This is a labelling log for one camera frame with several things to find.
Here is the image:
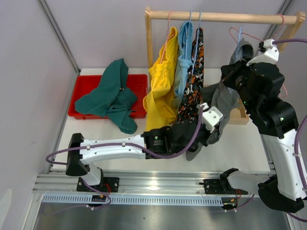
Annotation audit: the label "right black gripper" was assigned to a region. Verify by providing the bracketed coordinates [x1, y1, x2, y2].
[222, 55, 258, 111]

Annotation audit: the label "blue hanger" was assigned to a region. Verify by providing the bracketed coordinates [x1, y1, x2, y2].
[235, 27, 243, 61]
[191, 11, 202, 74]
[183, 11, 193, 59]

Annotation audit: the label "grey shorts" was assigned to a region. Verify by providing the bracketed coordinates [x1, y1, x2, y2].
[185, 83, 239, 161]

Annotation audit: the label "dark green shorts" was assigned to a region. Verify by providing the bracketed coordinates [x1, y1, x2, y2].
[74, 58, 138, 134]

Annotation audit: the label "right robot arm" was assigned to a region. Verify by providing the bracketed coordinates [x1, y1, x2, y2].
[219, 60, 307, 213]

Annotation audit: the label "camouflage patterned shorts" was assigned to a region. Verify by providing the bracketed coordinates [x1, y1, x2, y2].
[174, 27, 204, 124]

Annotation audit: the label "yellow shorts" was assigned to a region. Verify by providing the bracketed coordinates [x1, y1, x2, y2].
[143, 27, 178, 131]

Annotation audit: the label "light blue shorts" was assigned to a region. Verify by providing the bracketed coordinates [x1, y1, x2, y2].
[171, 21, 193, 108]

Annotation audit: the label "blue hanger under camouflage shorts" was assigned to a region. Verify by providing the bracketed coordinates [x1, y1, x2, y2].
[191, 11, 202, 74]

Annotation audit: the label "pink hanger under yellow shorts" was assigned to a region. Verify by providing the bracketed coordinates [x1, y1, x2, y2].
[160, 10, 172, 63]

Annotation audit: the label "wooden clothes rack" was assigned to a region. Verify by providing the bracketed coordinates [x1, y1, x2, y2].
[144, 6, 307, 125]

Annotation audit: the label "red plastic bin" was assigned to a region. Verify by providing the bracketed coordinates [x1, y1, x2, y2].
[68, 74, 148, 120]

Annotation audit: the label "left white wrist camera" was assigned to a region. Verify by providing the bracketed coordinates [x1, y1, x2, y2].
[198, 103, 224, 133]

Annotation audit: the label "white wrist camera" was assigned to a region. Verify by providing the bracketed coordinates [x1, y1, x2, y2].
[246, 39, 279, 66]
[198, 103, 224, 133]

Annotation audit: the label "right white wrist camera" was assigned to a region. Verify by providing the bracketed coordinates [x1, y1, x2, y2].
[246, 39, 279, 66]

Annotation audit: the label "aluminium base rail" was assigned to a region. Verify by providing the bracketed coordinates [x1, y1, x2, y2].
[31, 169, 276, 197]

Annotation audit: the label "white slotted cable duct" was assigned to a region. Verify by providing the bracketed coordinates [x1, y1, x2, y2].
[42, 194, 224, 207]

